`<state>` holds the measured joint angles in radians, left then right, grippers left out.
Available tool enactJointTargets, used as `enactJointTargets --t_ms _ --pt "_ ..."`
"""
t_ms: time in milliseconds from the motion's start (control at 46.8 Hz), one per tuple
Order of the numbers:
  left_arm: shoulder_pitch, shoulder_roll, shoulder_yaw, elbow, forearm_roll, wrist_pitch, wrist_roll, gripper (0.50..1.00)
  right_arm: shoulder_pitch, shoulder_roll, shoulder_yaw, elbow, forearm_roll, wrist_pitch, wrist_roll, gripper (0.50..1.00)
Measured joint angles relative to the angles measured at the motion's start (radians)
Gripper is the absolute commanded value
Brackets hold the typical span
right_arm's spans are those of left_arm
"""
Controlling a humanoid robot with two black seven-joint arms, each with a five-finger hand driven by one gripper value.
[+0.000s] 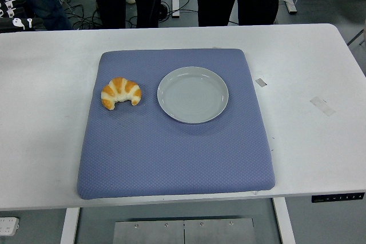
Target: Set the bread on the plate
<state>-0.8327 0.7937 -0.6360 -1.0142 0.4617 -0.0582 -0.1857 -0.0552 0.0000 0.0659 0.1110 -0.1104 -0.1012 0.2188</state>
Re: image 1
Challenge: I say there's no large grey tape piece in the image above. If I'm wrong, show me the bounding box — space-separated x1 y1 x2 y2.
309 95 337 117

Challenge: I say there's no white table leg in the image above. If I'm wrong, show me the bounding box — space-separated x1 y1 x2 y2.
272 197 296 244
59 207 81 244

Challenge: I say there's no grey round plate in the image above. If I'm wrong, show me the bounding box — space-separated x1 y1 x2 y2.
157 66 230 125

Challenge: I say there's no grey metal frame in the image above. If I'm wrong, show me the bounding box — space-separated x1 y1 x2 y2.
347 17 366 46

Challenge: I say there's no black table control panel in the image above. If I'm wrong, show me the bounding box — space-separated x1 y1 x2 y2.
311 192 366 203

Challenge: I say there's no croissant bread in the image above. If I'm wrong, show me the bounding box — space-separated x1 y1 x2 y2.
101 77 142 111

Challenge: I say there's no blue quilted mat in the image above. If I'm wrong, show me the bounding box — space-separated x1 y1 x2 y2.
76 48 276 201

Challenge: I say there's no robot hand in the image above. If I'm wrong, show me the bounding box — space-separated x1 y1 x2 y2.
0 0 45 33

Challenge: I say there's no white power strip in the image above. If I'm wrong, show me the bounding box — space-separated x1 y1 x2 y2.
0 217 20 237

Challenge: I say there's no black cable tangle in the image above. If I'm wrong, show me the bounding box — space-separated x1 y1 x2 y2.
55 0 104 31

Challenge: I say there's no grey metal plate with screws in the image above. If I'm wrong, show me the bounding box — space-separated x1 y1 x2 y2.
112 217 256 244

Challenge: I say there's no person in blue trousers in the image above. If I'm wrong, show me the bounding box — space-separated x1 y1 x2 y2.
17 0 74 31

